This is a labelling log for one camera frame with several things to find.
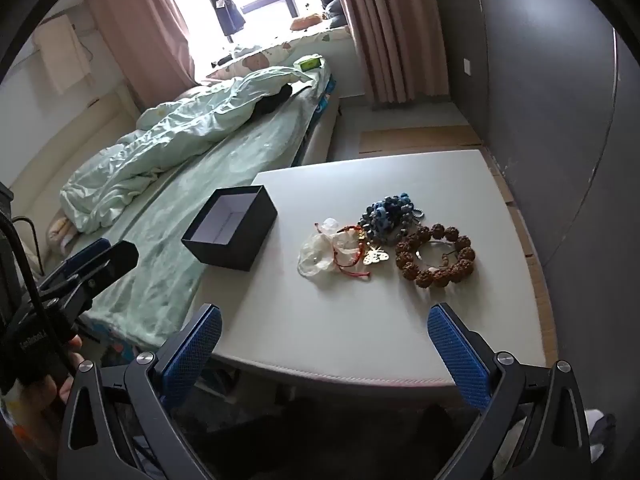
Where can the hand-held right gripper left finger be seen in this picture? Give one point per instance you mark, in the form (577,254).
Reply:
(192,355)

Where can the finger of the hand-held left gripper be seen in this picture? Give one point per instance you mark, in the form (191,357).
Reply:
(117,257)
(87,255)

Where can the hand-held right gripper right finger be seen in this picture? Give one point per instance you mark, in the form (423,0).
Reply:
(460,360)

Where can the black gift box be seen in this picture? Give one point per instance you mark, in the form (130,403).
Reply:
(220,255)

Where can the person's left hand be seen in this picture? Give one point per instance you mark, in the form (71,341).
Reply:
(35,400)

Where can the pink pillow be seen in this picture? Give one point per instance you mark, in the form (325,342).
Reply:
(60,230)
(192,92)

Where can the bed with green sheet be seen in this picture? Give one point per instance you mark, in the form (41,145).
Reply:
(200,185)

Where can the beige headboard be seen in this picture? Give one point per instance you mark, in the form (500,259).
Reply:
(50,150)

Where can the light green duvet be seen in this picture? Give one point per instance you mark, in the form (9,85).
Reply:
(150,150)

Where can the gold butterfly pendant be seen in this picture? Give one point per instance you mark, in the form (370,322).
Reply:
(374,256)

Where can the clear plastic bag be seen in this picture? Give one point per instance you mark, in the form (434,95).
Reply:
(315,255)

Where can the beige towel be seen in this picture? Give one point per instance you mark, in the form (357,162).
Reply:
(62,55)

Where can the black cloth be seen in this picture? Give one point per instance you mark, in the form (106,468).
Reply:
(272,102)

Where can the pink curtain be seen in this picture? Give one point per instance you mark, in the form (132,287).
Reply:
(145,35)
(390,35)

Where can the cardboard sheet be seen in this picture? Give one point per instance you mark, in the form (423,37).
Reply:
(420,139)

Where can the printed pillow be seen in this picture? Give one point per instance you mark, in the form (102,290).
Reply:
(280,50)

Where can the small green box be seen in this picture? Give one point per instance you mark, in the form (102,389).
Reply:
(307,63)

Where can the orange plush toy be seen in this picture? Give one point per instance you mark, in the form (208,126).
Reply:
(306,21)

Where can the dark blue cushion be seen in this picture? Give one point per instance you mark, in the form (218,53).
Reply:
(334,7)

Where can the white wall socket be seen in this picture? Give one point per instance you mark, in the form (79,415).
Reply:
(467,67)

